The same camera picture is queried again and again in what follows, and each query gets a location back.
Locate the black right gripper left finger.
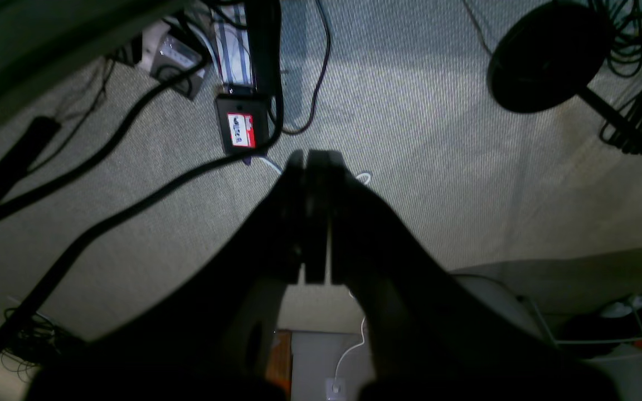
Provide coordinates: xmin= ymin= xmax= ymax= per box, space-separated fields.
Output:
xmin=26 ymin=150 xmax=304 ymax=400

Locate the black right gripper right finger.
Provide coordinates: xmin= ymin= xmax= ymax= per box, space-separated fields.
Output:
xmin=307 ymin=150 xmax=620 ymax=400

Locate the black power adapter red label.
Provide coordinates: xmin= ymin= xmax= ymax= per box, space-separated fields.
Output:
xmin=216 ymin=94 xmax=270 ymax=155

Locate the black round stand base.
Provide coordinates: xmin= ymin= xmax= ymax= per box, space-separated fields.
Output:
xmin=487 ymin=1 xmax=642 ymax=155

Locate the thin white cable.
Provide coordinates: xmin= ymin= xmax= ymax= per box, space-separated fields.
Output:
xmin=260 ymin=156 xmax=375 ymax=390

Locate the thick black floor cable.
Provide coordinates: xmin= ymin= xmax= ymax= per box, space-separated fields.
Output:
xmin=0 ymin=56 xmax=285 ymax=385

